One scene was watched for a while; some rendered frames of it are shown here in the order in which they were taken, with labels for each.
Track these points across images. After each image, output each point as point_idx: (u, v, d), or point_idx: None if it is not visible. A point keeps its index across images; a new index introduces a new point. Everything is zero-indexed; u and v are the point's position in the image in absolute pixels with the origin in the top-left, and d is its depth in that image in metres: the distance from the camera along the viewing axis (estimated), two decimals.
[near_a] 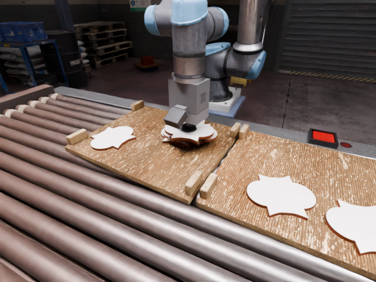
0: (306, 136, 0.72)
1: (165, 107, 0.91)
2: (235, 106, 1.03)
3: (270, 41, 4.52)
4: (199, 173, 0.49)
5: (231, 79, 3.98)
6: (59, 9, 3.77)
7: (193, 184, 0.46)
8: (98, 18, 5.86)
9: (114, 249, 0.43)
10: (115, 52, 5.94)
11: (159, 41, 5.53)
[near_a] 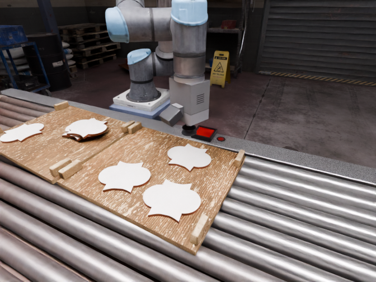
0: None
1: (90, 107, 1.03)
2: (161, 106, 1.16)
3: (250, 42, 4.65)
4: (67, 159, 0.62)
5: (210, 80, 4.10)
6: (43, 13, 3.90)
7: (55, 168, 0.58)
8: (87, 19, 5.99)
9: None
10: (103, 53, 6.06)
11: (145, 43, 5.65)
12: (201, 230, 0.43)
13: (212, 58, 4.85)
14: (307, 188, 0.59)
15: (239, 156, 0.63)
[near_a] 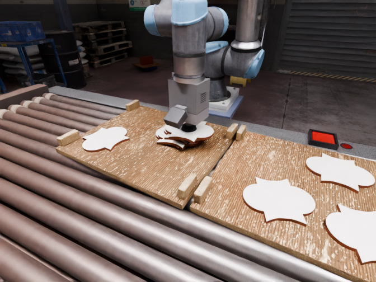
0: (305, 137, 0.69)
1: (161, 107, 0.89)
2: (234, 106, 1.01)
3: (270, 40, 4.50)
4: (193, 175, 0.47)
5: (230, 79, 3.96)
6: (57, 9, 3.75)
7: (186, 188, 0.44)
8: (98, 17, 5.84)
9: (103, 256, 0.41)
10: (114, 52, 5.92)
11: (158, 41, 5.50)
12: None
13: None
14: None
15: None
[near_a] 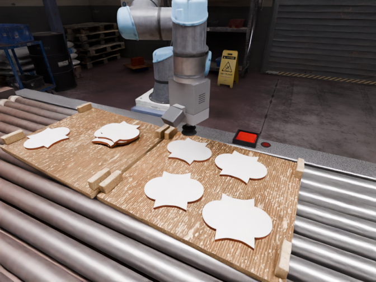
0: (233, 136, 0.77)
1: (114, 109, 0.96)
2: None
3: (258, 42, 4.57)
4: (106, 170, 0.54)
5: (218, 80, 4.03)
6: (48, 11, 3.82)
7: (94, 180, 0.51)
8: (91, 18, 5.91)
9: (18, 238, 0.48)
10: (108, 53, 5.99)
11: (150, 42, 5.58)
12: (288, 261, 0.35)
13: (219, 57, 4.77)
14: None
15: (300, 166, 0.55)
